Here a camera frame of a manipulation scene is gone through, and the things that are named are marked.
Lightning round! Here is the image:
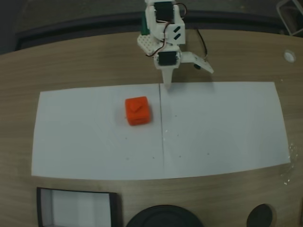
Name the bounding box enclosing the orange cube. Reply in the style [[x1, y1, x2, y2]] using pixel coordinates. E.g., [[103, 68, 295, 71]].
[[125, 96, 152, 127]]

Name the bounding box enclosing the dark brown open box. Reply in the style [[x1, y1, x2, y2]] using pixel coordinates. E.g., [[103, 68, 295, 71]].
[[36, 186, 124, 227]]

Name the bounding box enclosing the white perforated plate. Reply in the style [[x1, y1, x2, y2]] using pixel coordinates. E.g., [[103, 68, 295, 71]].
[[137, 34, 160, 57]]

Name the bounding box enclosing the green clamp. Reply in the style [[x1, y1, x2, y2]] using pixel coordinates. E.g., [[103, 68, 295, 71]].
[[141, 17, 151, 35]]

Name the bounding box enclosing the white paper sheet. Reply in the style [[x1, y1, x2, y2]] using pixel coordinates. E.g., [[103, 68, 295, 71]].
[[31, 83, 165, 181], [159, 81, 292, 177]]

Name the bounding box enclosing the small white round cap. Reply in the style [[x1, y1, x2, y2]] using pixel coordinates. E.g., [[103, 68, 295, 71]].
[[283, 49, 296, 63]]

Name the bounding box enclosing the black round stand base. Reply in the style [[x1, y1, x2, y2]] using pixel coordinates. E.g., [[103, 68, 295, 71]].
[[125, 204, 205, 227]]

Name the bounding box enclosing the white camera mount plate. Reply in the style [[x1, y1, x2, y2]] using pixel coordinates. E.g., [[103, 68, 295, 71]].
[[181, 51, 215, 74]]

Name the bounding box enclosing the thin black camera cable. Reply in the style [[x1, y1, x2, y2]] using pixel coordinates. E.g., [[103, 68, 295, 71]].
[[196, 28, 209, 64]]

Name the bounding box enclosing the white metal frame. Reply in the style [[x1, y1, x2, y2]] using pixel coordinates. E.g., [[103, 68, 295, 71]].
[[276, 0, 303, 36]]

